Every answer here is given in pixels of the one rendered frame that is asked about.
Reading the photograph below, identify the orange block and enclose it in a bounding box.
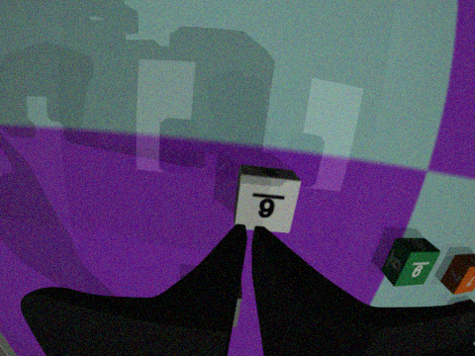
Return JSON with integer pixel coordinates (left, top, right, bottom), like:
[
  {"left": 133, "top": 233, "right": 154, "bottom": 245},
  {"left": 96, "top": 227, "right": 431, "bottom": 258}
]
[{"left": 440, "top": 253, "right": 475, "bottom": 294}]

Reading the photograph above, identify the green block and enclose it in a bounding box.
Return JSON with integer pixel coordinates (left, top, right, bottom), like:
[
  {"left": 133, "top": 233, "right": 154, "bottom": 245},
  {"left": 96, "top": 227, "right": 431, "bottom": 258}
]
[{"left": 381, "top": 237, "right": 440, "bottom": 286}]

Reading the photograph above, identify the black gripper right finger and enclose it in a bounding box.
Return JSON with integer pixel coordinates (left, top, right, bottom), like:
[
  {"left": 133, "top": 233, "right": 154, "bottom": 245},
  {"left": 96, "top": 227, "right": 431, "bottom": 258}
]
[{"left": 250, "top": 226, "right": 475, "bottom": 356}]

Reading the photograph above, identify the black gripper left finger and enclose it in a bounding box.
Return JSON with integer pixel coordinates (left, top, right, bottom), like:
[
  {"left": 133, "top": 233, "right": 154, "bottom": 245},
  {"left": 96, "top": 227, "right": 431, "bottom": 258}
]
[{"left": 20, "top": 224, "right": 248, "bottom": 356}]

